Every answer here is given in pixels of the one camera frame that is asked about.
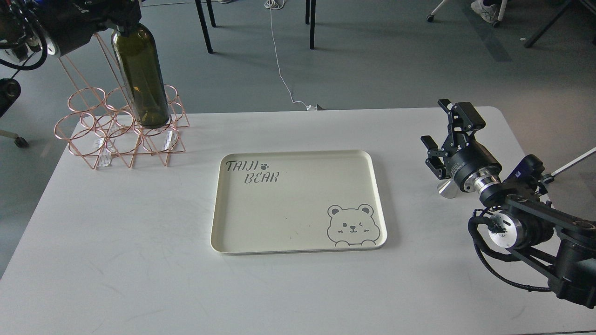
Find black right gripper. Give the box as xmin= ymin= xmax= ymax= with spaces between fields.
xmin=420 ymin=98 xmax=502 ymax=193

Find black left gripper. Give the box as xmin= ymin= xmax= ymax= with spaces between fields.
xmin=88 ymin=0 xmax=142 ymax=34

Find silver metal jigger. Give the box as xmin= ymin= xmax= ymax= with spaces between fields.
xmin=437 ymin=179 xmax=459 ymax=199

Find dark green wine bottle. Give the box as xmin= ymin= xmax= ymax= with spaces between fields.
xmin=111 ymin=23 xmax=170 ymax=129

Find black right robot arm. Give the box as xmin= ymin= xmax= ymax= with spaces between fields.
xmin=421 ymin=99 xmax=596 ymax=309

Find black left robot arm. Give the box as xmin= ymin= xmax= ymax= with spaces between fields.
xmin=0 ymin=0 xmax=142 ymax=71

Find white caster leg right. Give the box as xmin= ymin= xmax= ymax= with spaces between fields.
xmin=541 ymin=147 xmax=596 ymax=184

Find office chair base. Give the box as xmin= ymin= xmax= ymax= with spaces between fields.
xmin=426 ymin=0 xmax=508 ymax=27

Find white sneaker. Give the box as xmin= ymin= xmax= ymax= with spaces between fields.
xmin=470 ymin=0 xmax=500 ymax=23

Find caster wheel left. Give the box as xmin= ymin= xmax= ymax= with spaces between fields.
xmin=0 ymin=130 xmax=28 ymax=148

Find cream bear serving tray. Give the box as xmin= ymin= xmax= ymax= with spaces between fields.
xmin=210 ymin=150 xmax=387 ymax=255

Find black table legs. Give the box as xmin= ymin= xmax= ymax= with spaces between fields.
xmin=195 ymin=0 xmax=317 ymax=54

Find copper wire wine rack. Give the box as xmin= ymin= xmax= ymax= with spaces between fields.
xmin=54 ymin=33 xmax=190 ymax=170

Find white floor cable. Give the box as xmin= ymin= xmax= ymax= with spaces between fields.
xmin=264 ymin=0 xmax=318 ymax=111

